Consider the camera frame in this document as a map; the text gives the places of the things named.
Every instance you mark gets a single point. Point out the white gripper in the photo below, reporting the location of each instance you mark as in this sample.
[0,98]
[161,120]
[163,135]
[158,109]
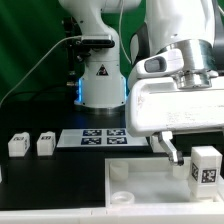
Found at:
[158,106]

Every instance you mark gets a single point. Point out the white square table top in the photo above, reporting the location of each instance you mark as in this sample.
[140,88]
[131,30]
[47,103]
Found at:
[153,182]

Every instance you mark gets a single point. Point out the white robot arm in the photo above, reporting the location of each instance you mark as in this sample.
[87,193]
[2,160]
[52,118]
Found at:
[193,26]

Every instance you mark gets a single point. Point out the white front fence bar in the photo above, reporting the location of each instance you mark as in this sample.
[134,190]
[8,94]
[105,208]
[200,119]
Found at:
[196,213]

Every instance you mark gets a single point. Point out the white marker sheet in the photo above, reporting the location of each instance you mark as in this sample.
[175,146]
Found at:
[112,137]

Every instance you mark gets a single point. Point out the white block left edge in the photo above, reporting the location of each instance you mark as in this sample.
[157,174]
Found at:
[0,174]

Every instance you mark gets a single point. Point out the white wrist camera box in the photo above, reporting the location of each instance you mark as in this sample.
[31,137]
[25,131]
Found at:
[161,65]

